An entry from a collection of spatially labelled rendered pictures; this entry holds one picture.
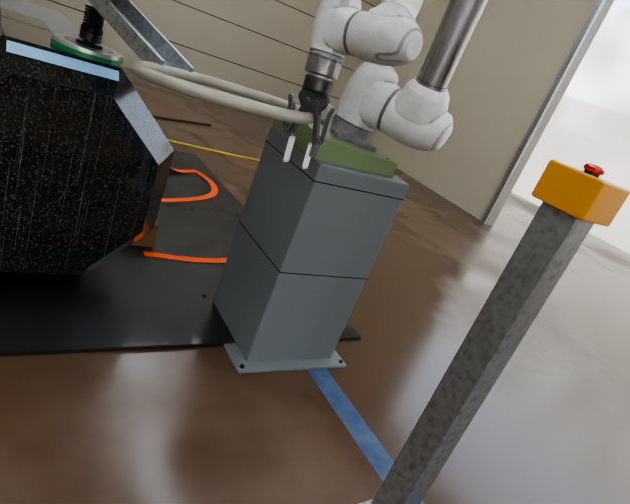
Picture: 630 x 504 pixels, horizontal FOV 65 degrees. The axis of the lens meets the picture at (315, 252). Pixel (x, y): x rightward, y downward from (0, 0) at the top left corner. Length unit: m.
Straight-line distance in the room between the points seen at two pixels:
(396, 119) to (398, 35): 0.54
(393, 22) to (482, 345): 0.74
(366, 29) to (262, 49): 6.74
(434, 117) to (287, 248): 0.63
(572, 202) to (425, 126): 0.73
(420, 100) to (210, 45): 6.17
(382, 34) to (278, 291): 0.93
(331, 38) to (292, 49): 6.85
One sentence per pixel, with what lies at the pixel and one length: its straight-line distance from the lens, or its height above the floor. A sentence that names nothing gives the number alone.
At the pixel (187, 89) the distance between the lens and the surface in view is 1.19.
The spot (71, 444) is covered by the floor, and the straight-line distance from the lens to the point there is 1.51.
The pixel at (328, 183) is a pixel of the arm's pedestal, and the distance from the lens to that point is 1.61.
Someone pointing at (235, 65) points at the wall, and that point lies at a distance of 7.82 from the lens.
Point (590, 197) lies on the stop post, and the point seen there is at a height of 1.05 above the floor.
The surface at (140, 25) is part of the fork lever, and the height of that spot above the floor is 0.98.
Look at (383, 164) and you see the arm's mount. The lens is 1.76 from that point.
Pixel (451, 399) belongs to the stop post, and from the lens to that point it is 1.23.
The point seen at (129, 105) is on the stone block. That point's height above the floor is 0.73.
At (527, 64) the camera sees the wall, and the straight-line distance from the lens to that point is 6.44.
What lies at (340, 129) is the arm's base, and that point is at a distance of 1.75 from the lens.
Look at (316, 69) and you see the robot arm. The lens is 1.30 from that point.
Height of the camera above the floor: 1.11
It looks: 21 degrees down
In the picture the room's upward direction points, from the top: 22 degrees clockwise
